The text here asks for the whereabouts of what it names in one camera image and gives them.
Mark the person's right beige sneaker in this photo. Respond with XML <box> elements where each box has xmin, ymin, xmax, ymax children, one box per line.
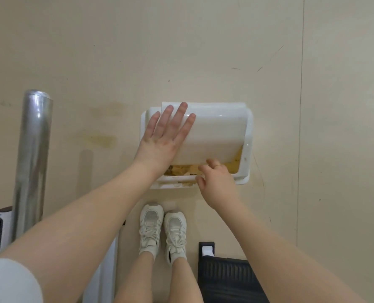
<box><xmin>164</xmin><ymin>211</ymin><xmax>187</xmax><ymax>266</ymax></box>

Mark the person's left hand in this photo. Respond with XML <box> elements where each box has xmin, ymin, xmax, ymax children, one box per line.
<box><xmin>133</xmin><ymin>101</ymin><xmax>196</xmax><ymax>179</ymax></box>

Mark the person's grey white shirt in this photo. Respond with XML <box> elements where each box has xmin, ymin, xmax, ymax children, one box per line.
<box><xmin>0</xmin><ymin>258</ymin><xmax>44</xmax><ymax>303</ymax></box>

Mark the person's right hand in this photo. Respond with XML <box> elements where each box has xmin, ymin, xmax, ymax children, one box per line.
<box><xmin>195</xmin><ymin>159</ymin><xmax>243</xmax><ymax>210</ymax></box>

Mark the person's beige sneaker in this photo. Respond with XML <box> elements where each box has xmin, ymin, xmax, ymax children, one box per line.
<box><xmin>139</xmin><ymin>204</ymin><xmax>165</xmax><ymax>259</ymax></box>
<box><xmin>164</xmin><ymin>211</ymin><xmax>187</xmax><ymax>266</ymax></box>

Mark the person's right forearm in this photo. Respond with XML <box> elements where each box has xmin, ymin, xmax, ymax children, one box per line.
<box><xmin>215</xmin><ymin>202</ymin><xmax>368</xmax><ymax>303</ymax></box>

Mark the person's left forearm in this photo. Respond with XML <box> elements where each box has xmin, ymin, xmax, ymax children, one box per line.
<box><xmin>0</xmin><ymin>160</ymin><xmax>162</xmax><ymax>303</ymax></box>

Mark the white plastic trash bin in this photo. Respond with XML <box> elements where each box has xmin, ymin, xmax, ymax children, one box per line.
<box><xmin>139</xmin><ymin>101</ymin><xmax>254</xmax><ymax>190</ymax></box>

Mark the brown trash in bin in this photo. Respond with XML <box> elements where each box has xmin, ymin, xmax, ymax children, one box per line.
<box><xmin>163</xmin><ymin>146</ymin><xmax>244</xmax><ymax>186</ymax></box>

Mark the person's leg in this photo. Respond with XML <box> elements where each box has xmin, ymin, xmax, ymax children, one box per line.
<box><xmin>169</xmin><ymin>258</ymin><xmax>204</xmax><ymax>303</ymax></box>
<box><xmin>113</xmin><ymin>251</ymin><xmax>156</xmax><ymax>303</ymax></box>

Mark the person's left beige sneaker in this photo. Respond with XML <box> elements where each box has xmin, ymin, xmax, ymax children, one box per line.
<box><xmin>139</xmin><ymin>204</ymin><xmax>165</xmax><ymax>259</ymax></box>

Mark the person's right leg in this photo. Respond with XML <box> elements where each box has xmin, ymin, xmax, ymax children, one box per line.
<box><xmin>169</xmin><ymin>258</ymin><xmax>204</xmax><ymax>303</ymax></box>

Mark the white exercise machine black roller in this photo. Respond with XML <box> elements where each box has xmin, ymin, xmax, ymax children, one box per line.
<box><xmin>0</xmin><ymin>90</ymin><xmax>118</xmax><ymax>303</ymax></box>

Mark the person's left leg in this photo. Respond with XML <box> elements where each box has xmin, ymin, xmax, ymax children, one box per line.
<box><xmin>113</xmin><ymin>251</ymin><xmax>156</xmax><ymax>303</ymax></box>

